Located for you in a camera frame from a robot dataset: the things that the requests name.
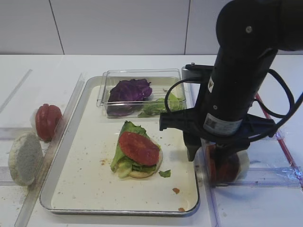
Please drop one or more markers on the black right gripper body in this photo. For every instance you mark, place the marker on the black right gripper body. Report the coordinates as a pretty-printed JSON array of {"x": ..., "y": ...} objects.
[{"x": 187, "y": 121}]

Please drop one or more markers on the brown meat patty stack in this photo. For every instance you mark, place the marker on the brown meat patty stack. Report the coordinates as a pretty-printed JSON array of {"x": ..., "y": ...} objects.
[{"x": 224, "y": 169}]

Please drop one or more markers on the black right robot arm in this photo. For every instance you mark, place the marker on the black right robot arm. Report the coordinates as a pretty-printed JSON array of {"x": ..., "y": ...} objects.
[{"x": 249, "y": 33}]

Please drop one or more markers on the green lettuce in container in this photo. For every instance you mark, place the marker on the green lettuce in container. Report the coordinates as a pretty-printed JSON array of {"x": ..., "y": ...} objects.
[{"x": 154, "y": 109}]

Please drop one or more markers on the tomato slice on burger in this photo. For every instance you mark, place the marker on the tomato slice on burger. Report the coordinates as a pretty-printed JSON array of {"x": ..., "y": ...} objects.
[{"x": 139, "y": 148}]

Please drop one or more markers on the clear lettuce container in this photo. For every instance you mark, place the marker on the clear lettuce container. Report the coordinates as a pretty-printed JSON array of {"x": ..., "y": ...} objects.
[{"x": 161, "y": 82}]

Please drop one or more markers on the green lettuce on burger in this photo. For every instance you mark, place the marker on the green lettuce on burger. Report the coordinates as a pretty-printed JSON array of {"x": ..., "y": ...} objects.
[{"x": 130, "y": 127}]

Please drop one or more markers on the tomato slice stack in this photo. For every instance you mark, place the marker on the tomato slice stack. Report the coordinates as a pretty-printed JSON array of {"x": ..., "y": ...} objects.
[{"x": 46, "y": 119}]

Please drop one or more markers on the bread slice in dispenser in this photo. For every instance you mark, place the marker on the bread slice in dispenser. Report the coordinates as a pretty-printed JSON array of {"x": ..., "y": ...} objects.
[{"x": 25, "y": 157}]

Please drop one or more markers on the white patty pusher block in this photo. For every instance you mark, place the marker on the white patty pusher block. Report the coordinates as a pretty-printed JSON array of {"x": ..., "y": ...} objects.
[{"x": 244, "y": 163}]

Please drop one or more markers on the purple cabbage leaf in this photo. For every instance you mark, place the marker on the purple cabbage leaf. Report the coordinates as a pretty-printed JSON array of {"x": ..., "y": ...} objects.
[{"x": 128, "y": 91}]

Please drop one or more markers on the bottom bun on tray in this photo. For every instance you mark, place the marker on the bottom bun on tray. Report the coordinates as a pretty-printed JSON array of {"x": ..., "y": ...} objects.
[{"x": 126, "y": 167}]

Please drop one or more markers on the metal tray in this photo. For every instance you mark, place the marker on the metal tray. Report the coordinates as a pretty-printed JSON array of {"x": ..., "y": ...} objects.
[{"x": 80, "y": 181}]

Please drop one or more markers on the clear patty dispenser track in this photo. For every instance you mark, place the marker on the clear patty dispenser track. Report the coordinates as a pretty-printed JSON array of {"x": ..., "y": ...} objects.
[{"x": 255, "y": 176}]

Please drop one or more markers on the red plastic rail strip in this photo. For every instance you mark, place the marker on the red plastic rail strip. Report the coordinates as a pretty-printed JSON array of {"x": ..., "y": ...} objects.
[{"x": 273, "y": 156}]

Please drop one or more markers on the clear outer left rail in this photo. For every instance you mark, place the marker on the clear outer left rail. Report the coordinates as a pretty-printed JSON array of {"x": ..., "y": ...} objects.
[{"x": 15, "y": 90}]

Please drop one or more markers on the clear left rail strip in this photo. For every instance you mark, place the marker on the clear left rail strip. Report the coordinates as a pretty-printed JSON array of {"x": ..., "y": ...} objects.
[{"x": 35, "y": 188}]

